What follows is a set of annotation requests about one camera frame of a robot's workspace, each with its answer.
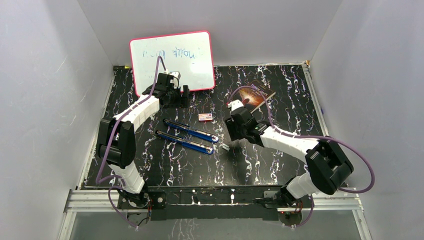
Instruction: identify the grey staple strip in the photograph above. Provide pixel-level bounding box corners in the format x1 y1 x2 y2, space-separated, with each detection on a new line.
221 144 230 151

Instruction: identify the small red staple box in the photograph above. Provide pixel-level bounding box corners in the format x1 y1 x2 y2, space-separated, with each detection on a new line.
198 113 214 122

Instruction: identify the whiteboard with pink frame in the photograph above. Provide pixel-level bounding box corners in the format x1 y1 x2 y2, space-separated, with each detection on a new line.
129 30 216 96

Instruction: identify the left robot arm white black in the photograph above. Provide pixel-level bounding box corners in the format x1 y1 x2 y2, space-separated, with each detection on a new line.
96 71 190 208

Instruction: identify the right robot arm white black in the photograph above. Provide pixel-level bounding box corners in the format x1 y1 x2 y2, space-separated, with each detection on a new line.
225 105 354 207

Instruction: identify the paperback book orange cover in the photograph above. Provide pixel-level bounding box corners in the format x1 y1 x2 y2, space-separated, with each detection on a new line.
236 80 276 114

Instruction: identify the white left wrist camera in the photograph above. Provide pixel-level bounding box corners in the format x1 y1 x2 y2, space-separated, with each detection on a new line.
163 69 181 85

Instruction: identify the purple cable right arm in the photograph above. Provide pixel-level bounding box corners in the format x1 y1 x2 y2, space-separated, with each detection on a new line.
226 85 376 229

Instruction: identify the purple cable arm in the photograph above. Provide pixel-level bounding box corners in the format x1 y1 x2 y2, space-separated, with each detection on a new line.
226 85 376 229
95 55 168 229

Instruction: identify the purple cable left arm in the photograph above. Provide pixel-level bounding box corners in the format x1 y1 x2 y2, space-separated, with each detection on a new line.
95 55 168 229

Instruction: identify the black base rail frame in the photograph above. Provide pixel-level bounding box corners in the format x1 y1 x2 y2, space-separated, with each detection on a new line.
118 186 311 225

